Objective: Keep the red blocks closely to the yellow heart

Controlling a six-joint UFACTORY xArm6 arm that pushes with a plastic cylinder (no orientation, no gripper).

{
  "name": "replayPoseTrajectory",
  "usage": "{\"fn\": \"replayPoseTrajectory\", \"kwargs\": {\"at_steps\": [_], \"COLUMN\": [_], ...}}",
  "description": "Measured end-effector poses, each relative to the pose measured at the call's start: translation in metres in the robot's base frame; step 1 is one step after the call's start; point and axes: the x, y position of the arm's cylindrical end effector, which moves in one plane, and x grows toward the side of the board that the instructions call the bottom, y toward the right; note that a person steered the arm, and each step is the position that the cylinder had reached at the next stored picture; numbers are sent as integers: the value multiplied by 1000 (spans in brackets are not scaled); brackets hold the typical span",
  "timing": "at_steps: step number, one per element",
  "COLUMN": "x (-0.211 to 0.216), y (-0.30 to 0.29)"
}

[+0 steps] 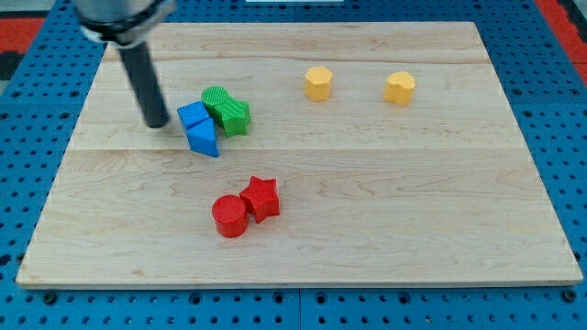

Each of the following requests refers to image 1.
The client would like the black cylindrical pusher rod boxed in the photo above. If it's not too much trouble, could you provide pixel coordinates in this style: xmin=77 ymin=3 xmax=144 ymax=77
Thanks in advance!
xmin=118 ymin=42 xmax=170 ymax=128

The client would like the yellow heart block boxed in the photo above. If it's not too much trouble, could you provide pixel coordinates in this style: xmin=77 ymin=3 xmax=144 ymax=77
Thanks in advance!
xmin=383 ymin=71 xmax=415 ymax=105

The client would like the blue cube block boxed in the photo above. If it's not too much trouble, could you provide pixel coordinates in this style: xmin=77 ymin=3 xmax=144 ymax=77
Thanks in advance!
xmin=177 ymin=101 xmax=209 ymax=130

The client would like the green cylinder block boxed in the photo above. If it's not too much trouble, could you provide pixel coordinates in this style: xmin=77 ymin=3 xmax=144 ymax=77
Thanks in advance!
xmin=201 ymin=86 xmax=228 ymax=116

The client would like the blue triangle block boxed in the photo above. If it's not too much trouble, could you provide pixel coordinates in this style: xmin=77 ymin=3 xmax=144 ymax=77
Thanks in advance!
xmin=186 ymin=118 xmax=219 ymax=158

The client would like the green star block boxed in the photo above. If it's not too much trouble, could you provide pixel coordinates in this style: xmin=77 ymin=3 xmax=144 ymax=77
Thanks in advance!
xmin=214 ymin=97 xmax=250 ymax=138

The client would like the red cylinder block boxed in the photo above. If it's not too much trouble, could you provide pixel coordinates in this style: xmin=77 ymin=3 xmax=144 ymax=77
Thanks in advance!
xmin=212 ymin=194 xmax=249 ymax=238

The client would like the yellow hexagon block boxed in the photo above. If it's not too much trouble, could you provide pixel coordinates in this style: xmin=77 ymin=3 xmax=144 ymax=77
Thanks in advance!
xmin=305 ymin=66 xmax=333 ymax=102

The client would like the red star block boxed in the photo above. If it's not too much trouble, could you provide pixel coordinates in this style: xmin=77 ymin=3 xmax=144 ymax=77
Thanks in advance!
xmin=239 ymin=176 xmax=281 ymax=224

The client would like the wooden board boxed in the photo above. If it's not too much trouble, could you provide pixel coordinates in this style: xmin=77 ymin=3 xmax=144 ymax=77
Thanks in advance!
xmin=17 ymin=21 xmax=582 ymax=290

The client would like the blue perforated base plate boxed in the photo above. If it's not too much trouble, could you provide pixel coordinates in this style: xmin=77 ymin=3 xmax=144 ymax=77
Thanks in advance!
xmin=1 ymin=0 xmax=586 ymax=329

